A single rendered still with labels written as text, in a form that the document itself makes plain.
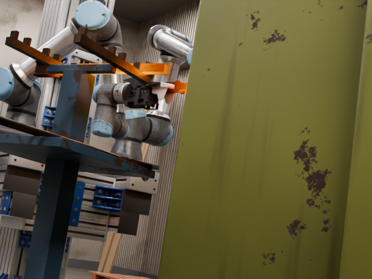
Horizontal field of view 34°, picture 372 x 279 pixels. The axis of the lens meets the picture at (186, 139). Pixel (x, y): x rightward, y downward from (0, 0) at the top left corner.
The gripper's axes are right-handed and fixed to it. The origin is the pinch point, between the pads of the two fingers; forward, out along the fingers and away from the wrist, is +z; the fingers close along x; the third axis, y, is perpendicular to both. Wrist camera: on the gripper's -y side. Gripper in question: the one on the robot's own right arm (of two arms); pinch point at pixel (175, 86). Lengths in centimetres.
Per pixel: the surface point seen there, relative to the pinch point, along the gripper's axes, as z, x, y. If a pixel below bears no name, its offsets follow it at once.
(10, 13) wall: -561, -322, -218
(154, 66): 22.6, 38.0, 6.9
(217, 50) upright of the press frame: 49, 49, 8
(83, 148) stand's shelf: 26, 61, 34
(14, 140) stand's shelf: 14, 70, 35
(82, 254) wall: -500, -481, 86
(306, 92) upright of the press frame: 72, 49, 18
